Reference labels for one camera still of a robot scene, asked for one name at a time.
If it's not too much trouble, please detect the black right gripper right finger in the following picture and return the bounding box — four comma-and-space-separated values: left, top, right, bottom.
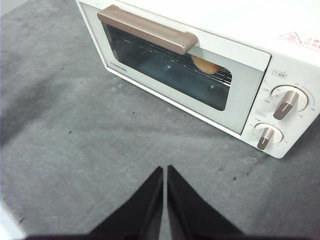
166, 164, 245, 237

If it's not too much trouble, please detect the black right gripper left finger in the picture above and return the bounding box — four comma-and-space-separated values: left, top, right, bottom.
88, 166, 164, 237

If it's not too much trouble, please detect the white glass oven door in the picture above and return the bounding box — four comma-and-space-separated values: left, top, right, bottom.
79, 2, 272, 136

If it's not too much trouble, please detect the golden brown bread loaf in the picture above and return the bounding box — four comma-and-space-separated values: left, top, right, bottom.
191, 54, 221, 75

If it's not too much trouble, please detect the white Toshiba toaster oven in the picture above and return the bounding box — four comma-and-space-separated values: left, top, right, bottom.
74, 0, 320, 160

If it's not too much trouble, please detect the small beige oven knob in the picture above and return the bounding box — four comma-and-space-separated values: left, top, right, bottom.
253, 123, 285, 151

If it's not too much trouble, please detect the large beige oven knob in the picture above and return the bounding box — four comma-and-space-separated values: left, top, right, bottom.
270, 85, 310, 120

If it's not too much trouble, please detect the metal wire oven rack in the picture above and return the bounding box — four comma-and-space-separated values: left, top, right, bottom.
123, 38, 232, 86

